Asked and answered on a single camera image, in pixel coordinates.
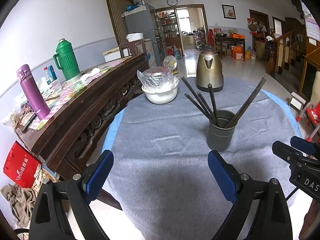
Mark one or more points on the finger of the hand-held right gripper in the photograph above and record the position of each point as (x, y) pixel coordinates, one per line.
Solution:
(303, 145)
(285, 152)

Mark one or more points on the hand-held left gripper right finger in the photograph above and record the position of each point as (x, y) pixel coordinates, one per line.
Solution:
(222, 175)

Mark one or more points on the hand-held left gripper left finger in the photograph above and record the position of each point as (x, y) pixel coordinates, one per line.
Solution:
(98, 175)

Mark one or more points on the grey metal chopstick holder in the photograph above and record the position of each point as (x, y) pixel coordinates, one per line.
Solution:
(221, 137)

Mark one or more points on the bundle of dark chopsticks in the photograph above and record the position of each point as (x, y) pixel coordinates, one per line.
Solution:
(212, 105)

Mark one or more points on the person's right forearm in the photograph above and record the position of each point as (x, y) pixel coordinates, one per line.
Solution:
(310, 220)

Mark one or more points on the red child's chair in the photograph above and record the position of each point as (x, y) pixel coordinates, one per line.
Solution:
(312, 115)

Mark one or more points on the light blue table cover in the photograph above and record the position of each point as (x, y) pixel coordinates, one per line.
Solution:
(111, 132)

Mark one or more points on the white step stool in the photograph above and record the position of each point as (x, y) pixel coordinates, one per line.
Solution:
(297, 101)

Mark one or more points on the carved wooden sideboard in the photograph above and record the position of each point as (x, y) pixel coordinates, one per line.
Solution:
(75, 120)

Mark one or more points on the grey tablecloth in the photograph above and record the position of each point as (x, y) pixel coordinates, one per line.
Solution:
(162, 160)

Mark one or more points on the red paper bag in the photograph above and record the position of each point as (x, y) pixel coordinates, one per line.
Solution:
(21, 166)

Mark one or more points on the beige crumpled cloth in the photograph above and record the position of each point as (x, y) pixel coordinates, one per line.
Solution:
(20, 202)

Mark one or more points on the black remote control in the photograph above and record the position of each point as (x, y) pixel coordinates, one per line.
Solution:
(28, 123)

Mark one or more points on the floral patterned mat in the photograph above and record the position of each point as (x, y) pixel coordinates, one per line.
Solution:
(72, 90)

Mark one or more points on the clear plastic cup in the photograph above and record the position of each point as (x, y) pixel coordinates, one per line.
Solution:
(56, 86)

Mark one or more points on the wooden stair railing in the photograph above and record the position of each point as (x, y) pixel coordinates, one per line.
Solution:
(285, 47)

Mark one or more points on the white crumpled cloth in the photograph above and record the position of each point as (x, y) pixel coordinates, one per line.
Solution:
(90, 75)

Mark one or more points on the white pot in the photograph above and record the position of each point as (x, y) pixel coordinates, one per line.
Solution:
(161, 95)

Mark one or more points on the clear water jug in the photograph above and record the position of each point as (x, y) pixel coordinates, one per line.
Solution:
(253, 55)

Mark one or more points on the brass electric kettle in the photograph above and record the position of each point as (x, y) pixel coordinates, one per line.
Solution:
(210, 72)

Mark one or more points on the purple thermos bottle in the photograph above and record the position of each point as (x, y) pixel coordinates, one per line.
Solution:
(32, 92)

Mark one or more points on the orange cardboard box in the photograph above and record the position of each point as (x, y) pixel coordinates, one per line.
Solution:
(238, 53)

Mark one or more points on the blue label water bottle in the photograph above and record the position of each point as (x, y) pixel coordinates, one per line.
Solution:
(50, 73)

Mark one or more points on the plastic-wrapped glass lid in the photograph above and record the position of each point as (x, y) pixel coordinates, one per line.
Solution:
(156, 77)

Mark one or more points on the green thermos jug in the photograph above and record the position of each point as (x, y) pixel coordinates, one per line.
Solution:
(67, 60)

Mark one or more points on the small white fan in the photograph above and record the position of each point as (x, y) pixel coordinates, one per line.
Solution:
(170, 62)

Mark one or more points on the dark wooden table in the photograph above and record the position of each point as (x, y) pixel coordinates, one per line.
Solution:
(230, 39)

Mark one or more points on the blue water jug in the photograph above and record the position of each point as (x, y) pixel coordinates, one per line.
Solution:
(177, 53)

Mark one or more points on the dark wooden chair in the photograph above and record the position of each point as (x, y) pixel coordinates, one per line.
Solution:
(131, 47)

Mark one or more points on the white rice cooker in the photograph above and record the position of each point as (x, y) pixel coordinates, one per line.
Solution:
(135, 37)

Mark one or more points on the grey refrigerator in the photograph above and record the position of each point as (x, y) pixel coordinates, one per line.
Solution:
(142, 30)

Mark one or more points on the glass display shelf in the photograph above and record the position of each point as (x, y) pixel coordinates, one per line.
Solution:
(166, 30)

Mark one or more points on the brown wooden door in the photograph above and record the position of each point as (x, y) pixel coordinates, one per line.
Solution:
(118, 15)

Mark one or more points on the wall calendar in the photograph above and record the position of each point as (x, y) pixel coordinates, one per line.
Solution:
(312, 25)

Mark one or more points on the framed wall picture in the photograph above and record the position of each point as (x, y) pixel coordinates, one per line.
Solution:
(229, 11)

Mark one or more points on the round wall clock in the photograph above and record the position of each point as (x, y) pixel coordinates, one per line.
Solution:
(172, 1)

